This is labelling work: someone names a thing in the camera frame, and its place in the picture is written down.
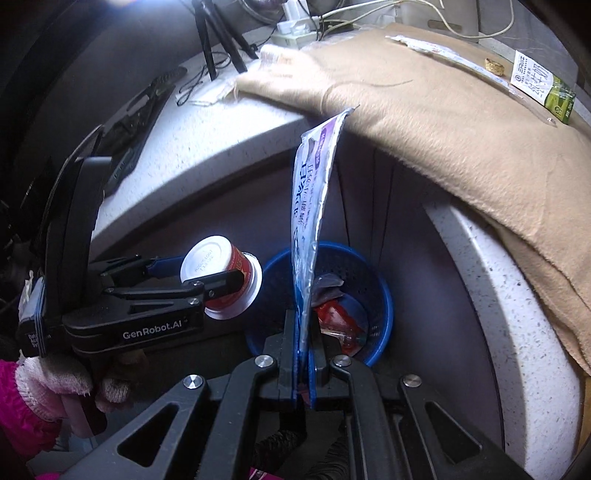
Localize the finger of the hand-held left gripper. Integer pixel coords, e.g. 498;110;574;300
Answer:
102;269;246;317
98;254;186;288

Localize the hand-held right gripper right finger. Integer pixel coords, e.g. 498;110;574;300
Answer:
306;333;536;480

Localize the white power strip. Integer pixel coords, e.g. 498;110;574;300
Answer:
269;0;325;48

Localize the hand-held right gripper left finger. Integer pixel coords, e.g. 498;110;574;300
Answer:
58;309;308;480

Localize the small white red-label bottle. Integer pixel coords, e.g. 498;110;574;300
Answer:
179;235;264;320

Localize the silver purple-print packet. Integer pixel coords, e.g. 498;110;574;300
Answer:
290;107;355;398

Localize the blue plastic basket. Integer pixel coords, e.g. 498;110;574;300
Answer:
244;242;396;368

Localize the white cable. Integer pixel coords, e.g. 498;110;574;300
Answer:
429;0;516;39
318;0;409;35

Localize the white crumpled plastic sheet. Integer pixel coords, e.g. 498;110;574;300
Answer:
189;43;297;108

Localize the black plastic tool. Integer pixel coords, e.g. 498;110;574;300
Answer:
104;66;188;195

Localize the person's left hand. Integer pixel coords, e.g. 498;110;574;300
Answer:
15;348;149;416

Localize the clear long noodle packet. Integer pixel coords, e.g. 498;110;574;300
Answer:
390;34;578;126

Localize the grey cutting board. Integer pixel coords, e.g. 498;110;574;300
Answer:
396;0;481;39

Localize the person's left forearm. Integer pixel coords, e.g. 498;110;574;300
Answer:
0;360;63;464

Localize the beige towel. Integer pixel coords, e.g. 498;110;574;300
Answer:
235;22;591;377

